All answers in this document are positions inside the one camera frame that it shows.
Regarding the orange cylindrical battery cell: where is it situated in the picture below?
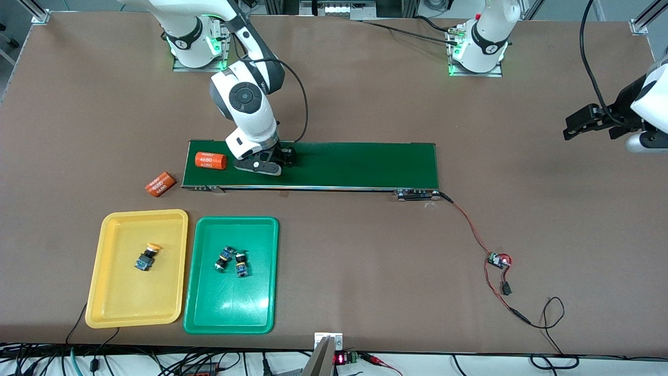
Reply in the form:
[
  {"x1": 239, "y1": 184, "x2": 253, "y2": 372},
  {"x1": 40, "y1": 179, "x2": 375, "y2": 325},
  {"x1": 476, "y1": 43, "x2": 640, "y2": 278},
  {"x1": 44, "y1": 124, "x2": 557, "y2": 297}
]
[
  {"x1": 145, "y1": 171, "x2": 177, "y2": 197},
  {"x1": 194, "y1": 151, "x2": 229, "y2": 171}
]

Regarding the green push button switch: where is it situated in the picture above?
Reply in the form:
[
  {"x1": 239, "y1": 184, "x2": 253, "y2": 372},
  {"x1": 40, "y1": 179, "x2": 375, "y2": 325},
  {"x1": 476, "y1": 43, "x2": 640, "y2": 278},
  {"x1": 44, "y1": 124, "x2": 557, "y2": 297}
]
[
  {"x1": 212, "y1": 245, "x2": 234, "y2": 273},
  {"x1": 233, "y1": 251, "x2": 252, "y2": 278}
]

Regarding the yellow push button switch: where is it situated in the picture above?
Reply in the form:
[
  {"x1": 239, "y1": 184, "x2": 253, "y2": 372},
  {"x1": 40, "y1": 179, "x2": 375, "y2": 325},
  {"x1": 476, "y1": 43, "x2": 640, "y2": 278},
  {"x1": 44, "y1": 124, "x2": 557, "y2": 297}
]
[{"x1": 135, "y1": 243, "x2": 161, "y2": 272}]

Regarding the green conveyor belt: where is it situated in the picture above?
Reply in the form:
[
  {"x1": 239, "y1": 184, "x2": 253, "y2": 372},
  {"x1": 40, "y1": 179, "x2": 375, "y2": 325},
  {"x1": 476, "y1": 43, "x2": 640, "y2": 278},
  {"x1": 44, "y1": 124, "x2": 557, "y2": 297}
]
[{"x1": 181, "y1": 139, "x2": 442, "y2": 203}]

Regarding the green plastic tray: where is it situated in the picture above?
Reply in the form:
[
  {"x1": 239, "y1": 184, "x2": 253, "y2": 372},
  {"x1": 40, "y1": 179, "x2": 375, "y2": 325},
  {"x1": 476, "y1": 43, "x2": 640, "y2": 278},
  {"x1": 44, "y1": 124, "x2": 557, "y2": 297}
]
[{"x1": 183, "y1": 216, "x2": 279, "y2": 335}]

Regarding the grey equipment with lights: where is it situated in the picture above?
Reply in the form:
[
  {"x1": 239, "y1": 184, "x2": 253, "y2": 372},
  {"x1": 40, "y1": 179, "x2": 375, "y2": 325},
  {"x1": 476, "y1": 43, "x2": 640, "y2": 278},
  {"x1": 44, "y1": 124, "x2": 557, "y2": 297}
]
[{"x1": 300, "y1": 0, "x2": 376, "y2": 19}]

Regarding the yellow plastic tray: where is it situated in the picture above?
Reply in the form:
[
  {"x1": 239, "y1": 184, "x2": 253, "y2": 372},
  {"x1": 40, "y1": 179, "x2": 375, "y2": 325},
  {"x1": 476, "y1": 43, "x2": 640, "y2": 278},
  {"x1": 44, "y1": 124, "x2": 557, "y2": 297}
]
[{"x1": 85, "y1": 209, "x2": 189, "y2": 329}]

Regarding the red alligator clip lead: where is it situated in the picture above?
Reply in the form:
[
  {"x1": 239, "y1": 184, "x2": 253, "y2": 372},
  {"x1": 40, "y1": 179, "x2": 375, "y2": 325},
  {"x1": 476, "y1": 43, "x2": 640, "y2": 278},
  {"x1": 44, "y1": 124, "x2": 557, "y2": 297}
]
[{"x1": 360, "y1": 352, "x2": 403, "y2": 376}]

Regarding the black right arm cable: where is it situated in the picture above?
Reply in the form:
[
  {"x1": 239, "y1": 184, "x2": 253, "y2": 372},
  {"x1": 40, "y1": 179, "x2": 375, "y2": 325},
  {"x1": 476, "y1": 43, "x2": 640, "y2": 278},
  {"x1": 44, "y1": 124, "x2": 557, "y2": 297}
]
[{"x1": 230, "y1": 16, "x2": 309, "y2": 144}]

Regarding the aluminium frame profile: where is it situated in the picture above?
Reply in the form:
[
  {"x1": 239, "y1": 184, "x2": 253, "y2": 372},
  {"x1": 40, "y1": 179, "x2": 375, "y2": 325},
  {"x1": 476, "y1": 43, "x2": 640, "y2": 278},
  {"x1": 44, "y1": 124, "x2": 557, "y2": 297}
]
[{"x1": 630, "y1": 0, "x2": 668, "y2": 36}]

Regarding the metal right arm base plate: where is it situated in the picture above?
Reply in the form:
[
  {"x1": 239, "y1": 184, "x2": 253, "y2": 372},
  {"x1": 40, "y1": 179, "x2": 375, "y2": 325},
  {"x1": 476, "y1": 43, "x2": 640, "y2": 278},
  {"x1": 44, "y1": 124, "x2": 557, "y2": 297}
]
[{"x1": 172, "y1": 16, "x2": 233, "y2": 72}]

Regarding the red and black wire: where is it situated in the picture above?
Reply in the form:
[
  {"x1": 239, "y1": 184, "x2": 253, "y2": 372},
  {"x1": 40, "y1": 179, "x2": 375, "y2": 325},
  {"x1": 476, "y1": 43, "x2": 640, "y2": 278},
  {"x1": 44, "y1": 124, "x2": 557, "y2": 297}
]
[{"x1": 438, "y1": 191, "x2": 532, "y2": 325}]

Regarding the black cable to base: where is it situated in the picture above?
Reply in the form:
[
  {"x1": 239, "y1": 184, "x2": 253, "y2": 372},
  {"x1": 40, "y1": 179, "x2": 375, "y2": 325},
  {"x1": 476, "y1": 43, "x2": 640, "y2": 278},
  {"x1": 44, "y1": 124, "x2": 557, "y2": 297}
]
[{"x1": 360, "y1": 16, "x2": 460, "y2": 46}]

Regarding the thin black looped cable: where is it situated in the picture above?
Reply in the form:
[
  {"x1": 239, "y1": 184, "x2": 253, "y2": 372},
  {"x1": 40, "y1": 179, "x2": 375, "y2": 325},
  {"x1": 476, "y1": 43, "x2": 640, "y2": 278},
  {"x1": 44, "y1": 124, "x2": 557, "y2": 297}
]
[{"x1": 527, "y1": 297, "x2": 580, "y2": 370}]

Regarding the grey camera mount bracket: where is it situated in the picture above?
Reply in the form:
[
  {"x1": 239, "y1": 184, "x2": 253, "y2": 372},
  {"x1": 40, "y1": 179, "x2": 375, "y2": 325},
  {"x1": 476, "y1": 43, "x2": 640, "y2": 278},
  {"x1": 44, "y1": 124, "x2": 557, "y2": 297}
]
[{"x1": 302, "y1": 333, "x2": 344, "y2": 376}]

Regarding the thin black table cable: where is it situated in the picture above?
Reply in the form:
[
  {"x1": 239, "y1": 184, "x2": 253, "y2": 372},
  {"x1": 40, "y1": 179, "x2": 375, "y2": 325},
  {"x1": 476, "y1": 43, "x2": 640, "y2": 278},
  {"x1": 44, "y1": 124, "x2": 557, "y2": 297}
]
[
  {"x1": 96, "y1": 327, "x2": 121, "y2": 361},
  {"x1": 65, "y1": 303, "x2": 88, "y2": 345}
]

